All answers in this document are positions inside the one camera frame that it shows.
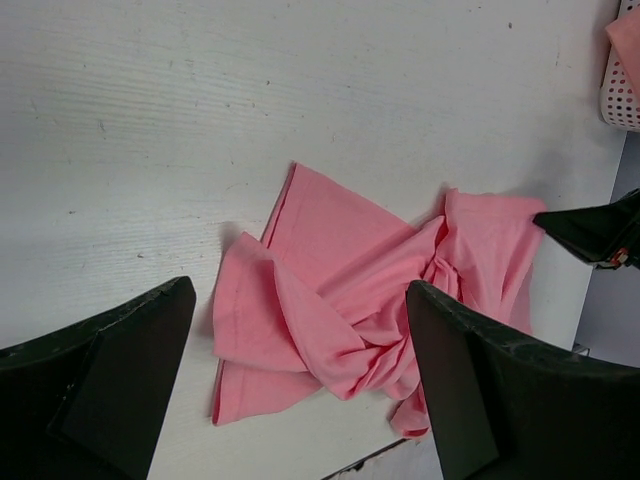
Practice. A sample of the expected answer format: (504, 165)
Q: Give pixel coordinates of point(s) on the pink t shirt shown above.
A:
(318, 302)

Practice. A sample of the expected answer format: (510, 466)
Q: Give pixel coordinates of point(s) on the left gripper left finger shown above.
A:
(88, 401)

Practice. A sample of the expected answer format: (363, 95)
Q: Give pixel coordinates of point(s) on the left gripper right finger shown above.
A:
(505, 405)

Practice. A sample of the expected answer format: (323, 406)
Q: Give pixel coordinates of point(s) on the white perforated laundry basket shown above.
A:
(619, 105)

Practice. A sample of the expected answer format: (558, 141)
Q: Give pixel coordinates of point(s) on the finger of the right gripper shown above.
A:
(604, 237)

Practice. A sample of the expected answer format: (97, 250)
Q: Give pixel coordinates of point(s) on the salmon orange t shirt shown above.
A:
(624, 35)

